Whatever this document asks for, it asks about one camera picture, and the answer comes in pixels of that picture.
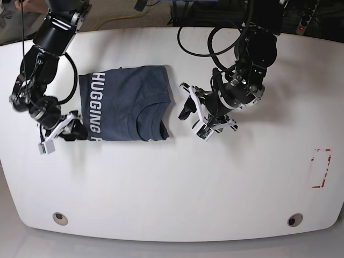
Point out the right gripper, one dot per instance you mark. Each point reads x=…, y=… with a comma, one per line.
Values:
x=43, y=109

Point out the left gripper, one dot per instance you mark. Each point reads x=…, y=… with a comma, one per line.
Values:
x=231, y=89

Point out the dark blue T-shirt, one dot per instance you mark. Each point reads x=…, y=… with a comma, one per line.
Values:
x=125, y=104

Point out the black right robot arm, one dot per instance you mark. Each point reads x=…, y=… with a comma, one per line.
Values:
x=39, y=67

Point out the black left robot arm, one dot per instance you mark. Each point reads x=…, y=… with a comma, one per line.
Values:
x=256, y=44

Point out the left table grommet hole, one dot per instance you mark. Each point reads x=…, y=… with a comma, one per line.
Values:
x=60, y=219

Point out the table grommet hole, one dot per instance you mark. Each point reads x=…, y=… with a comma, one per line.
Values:
x=295, y=220
x=60, y=219

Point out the red tape rectangle marking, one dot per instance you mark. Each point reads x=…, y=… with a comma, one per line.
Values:
x=319, y=167

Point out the power strip with red light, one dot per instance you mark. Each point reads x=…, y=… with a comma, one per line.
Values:
x=306, y=12

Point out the right table grommet hole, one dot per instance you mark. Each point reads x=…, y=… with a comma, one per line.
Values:
x=295, y=220

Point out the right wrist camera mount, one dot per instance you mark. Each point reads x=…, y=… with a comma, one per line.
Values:
x=53, y=126

